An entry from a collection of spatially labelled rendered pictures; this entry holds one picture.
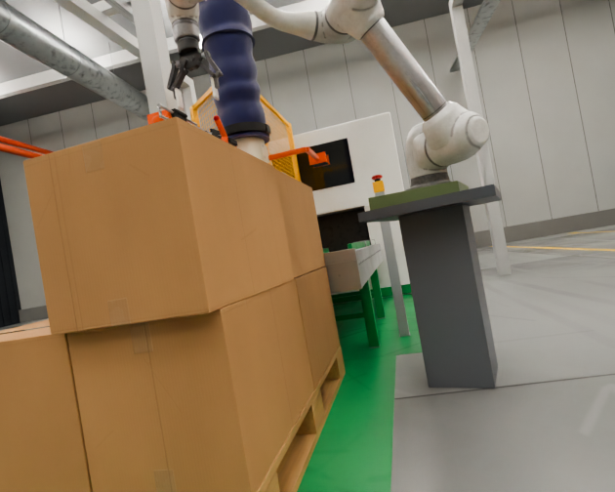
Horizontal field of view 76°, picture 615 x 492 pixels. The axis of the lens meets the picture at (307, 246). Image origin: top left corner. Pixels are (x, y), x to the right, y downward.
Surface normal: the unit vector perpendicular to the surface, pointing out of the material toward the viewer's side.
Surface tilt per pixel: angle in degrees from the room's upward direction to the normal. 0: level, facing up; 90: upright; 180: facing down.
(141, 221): 90
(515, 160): 90
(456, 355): 90
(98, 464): 90
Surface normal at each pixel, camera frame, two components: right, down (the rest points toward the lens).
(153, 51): -0.23, 0.03
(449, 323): -0.47, 0.07
